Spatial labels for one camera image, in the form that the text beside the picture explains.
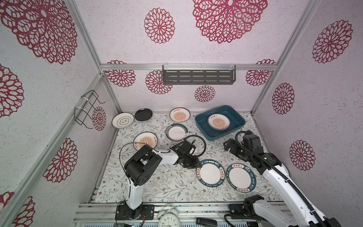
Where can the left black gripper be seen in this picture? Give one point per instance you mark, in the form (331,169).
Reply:
(194,164)

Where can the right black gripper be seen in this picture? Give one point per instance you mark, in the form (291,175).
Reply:
(230,141)

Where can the white plate green red rim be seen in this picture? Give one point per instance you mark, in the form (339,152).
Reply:
(176,132)

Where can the large orange sunburst plate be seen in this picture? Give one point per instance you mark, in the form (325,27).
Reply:
(218,122)

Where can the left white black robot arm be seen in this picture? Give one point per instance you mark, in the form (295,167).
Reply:
(142,165)

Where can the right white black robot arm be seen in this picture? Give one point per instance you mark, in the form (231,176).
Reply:
(304,213)

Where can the teal plastic bin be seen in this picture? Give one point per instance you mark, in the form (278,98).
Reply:
(236,122)

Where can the small orange sunburst plate back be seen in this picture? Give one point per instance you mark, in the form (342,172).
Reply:
(180,115)

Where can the small black plate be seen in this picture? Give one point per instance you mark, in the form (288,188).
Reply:
(143,114)

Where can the white alarm clock centre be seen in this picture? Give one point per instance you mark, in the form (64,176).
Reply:
(169,218)

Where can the white plate brown flower outline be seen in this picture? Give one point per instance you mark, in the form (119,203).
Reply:
(123,120)

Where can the black remote device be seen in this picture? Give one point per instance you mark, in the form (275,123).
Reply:
(206,222)

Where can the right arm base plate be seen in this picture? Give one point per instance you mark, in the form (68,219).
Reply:
(240,209)

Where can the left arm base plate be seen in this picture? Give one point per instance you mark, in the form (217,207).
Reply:
(143,212)

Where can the grey wall shelf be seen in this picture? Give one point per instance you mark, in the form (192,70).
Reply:
(183,75)

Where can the black wire wall rack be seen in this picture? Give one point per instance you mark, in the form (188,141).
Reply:
(82,113)

